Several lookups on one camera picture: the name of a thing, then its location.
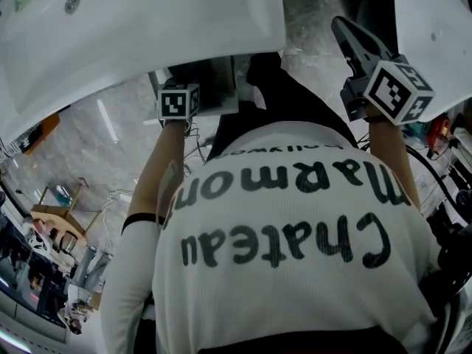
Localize person in white shirt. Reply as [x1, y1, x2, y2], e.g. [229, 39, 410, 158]
[99, 122, 454, 354]

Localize person's left forearm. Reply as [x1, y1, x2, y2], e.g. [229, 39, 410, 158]
[127, 119, 193, 232]

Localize person's black trousers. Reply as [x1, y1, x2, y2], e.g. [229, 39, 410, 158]
[206, 52, 361, 162]

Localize person's right forearm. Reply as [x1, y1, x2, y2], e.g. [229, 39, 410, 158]
[367, 118, 423, 213]

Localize orange sofa with striped blanket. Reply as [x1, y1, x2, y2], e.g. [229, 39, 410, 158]
[0, 123, 41, 162]

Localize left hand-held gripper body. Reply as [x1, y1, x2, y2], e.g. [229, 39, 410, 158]
[157, 83, 202, 122]

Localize red handheld tool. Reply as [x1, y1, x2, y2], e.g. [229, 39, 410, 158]
[426, 113, 454, 159]

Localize light wooden table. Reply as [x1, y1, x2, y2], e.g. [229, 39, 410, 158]
[31, 177, 103, 237]

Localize black cable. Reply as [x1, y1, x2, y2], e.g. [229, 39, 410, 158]
[403, 144, 465, 213]

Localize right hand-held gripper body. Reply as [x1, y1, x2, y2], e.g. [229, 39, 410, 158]
[330, 15, 437, 127]

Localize white vanity cabinet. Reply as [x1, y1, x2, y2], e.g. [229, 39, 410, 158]
[0, 0, 288, 150]

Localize white rounded fixture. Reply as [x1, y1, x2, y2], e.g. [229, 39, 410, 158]
[393, 0, 472, 122]

